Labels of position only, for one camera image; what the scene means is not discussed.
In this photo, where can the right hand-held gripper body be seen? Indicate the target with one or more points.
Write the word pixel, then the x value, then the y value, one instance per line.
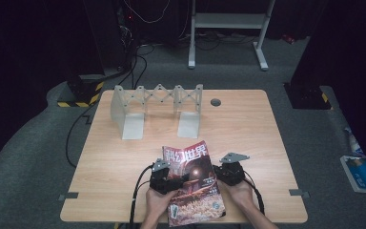
pixel 233 171

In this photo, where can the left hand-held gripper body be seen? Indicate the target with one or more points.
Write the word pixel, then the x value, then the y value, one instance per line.
pixel 160 181

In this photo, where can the red magazine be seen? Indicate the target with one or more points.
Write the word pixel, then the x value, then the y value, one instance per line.
pixel 197 197

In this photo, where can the grey expandable book rack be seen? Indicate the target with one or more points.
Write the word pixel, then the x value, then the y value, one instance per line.
pixel 132 124

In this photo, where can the person's left hand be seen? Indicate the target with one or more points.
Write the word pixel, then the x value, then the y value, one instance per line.
pixel 158 203

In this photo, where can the person's right hand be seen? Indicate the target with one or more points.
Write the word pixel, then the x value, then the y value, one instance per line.
pixel 239 195

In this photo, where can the round dark table grommet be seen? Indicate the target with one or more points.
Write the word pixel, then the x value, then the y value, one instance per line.
pixel 215 102

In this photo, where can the grey tape strip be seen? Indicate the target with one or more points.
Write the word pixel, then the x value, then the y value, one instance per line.
pixel 298 192
pixel 70 196

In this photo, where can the black yellow striped base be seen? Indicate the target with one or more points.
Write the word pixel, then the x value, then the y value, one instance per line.
pixel 82 92
pixel 308 97

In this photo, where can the blue and white box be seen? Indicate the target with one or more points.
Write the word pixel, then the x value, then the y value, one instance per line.
pixel 362 175

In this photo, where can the small red floor item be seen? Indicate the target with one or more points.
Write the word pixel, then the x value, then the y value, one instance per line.
pixel 288 38

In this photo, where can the white metal stand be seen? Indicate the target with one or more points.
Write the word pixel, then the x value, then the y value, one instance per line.
pixel 228 20

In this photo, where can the dark equipment tower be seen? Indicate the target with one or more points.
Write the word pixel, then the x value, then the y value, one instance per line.
pixel 108 31

